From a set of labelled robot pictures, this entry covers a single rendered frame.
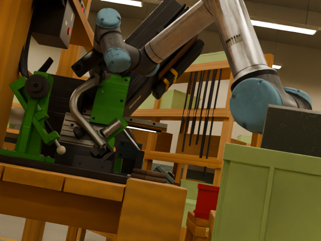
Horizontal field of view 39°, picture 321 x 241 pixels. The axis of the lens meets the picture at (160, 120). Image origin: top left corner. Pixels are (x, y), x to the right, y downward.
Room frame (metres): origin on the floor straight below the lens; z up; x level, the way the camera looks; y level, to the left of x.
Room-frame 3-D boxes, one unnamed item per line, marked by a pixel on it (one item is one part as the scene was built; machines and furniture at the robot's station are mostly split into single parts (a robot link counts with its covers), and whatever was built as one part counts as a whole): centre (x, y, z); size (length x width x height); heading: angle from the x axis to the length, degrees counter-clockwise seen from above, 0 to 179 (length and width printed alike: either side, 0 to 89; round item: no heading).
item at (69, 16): (1.67, 0.47, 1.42); 0.17 x 0.12 x 0.15; 0
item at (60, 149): (1.40, 0.30, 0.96); 0.06 x 0.03 x 0.06; 90
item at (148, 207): (1.78, -0.02, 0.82); 1.50 x 0.14 x 0.15; 0
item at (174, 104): (5.03, -0.07, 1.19); 2.30 x 0.55 x 2.39; 38
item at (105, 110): (1.70, 0.20, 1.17); 0.13 x 0.12 x 0.20; 0
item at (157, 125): (1.86, 0.16, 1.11); 0.39 x 0.16 x 0.03; 90
